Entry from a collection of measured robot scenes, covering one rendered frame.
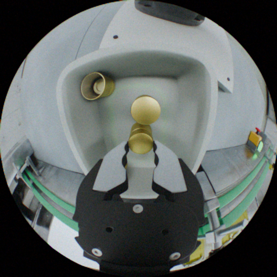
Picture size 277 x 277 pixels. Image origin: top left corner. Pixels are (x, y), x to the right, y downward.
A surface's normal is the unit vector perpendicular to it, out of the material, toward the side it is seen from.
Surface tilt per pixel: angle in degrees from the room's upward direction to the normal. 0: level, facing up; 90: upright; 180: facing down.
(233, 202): 90
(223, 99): 0
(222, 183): 90
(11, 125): 90
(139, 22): 0
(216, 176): 90
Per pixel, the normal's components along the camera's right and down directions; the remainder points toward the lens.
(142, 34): -0.04, 0.48
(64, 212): -0.06, -0.87
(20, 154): 1.00, -0.03
